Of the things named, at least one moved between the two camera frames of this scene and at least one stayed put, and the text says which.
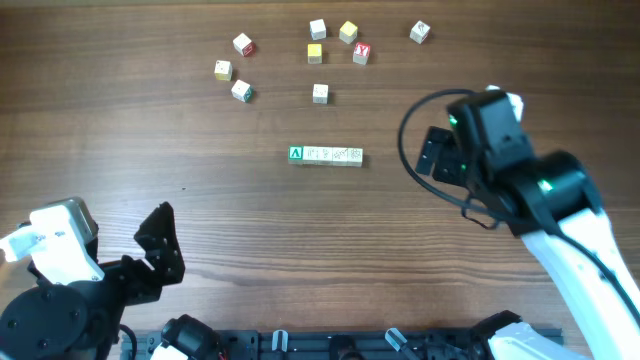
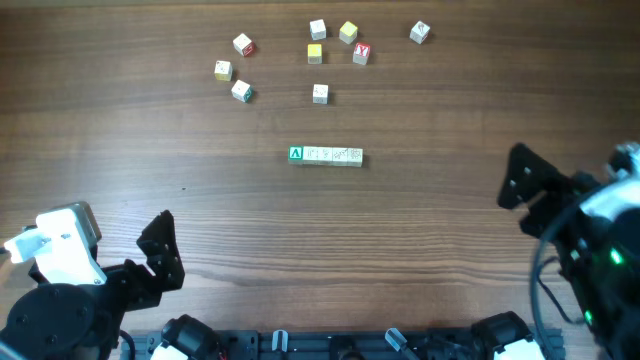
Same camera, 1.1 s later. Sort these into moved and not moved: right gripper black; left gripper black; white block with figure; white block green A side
Moved: right gripper black
Not moved: left gripper black; white block with figure; white block green A side
